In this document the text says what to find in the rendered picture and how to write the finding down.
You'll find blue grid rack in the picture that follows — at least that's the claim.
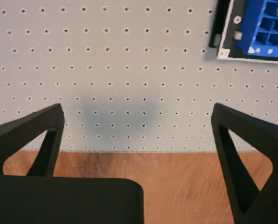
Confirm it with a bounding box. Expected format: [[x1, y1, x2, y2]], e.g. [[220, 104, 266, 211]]
[[237, 0, 278, 56]]

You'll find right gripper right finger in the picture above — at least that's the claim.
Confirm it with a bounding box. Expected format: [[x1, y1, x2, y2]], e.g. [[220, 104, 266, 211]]
[[211, 103, 278, 224]]

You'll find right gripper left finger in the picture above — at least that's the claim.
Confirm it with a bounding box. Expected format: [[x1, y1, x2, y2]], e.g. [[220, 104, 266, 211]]
[[0, 103, 65, 177]]

